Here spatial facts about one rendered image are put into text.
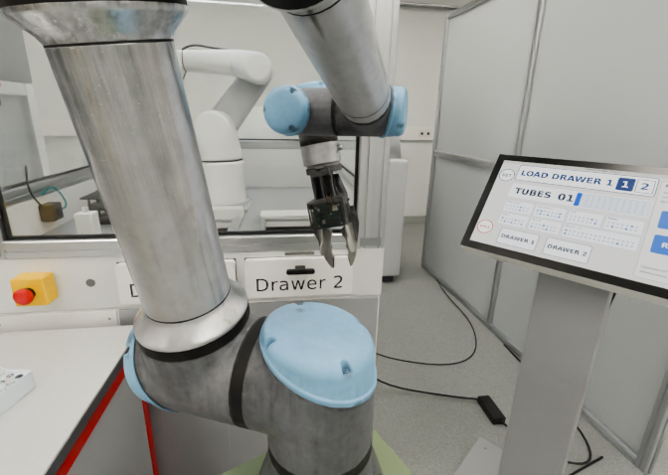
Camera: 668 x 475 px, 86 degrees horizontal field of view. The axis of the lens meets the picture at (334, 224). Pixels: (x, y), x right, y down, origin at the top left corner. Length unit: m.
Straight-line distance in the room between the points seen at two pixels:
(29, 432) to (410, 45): 4.35
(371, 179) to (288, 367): 0.68
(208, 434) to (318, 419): 0.98
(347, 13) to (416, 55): 4.24
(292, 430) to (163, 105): 0.30
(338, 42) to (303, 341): 0.28
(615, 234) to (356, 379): 0.79
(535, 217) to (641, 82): 0.93
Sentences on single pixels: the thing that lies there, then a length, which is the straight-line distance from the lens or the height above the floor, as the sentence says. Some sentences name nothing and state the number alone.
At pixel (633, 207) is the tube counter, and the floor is 1.11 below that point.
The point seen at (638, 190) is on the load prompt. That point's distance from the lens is 1.09.
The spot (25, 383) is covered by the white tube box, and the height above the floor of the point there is 0.78.
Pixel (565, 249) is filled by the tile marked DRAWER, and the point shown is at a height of 1.00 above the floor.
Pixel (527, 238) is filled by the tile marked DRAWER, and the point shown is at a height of 1.01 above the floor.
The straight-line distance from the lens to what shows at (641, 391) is 1.96.
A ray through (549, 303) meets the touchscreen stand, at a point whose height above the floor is 0.82.
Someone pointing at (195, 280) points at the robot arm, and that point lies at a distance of 0.36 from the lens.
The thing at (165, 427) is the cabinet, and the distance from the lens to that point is 1.33.
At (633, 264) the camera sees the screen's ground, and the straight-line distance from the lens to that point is 1.01.
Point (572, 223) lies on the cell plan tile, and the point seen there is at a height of 1.06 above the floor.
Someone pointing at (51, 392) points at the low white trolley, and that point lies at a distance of 0.96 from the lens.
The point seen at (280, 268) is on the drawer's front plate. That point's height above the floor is 0.90.
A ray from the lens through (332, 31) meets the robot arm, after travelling 0.34.
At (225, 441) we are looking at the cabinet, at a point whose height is 0.32.
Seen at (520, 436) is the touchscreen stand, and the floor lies 0.37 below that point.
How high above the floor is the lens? 1.29
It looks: 17 degrees down
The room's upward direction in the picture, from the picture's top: 1 degrees clockwise
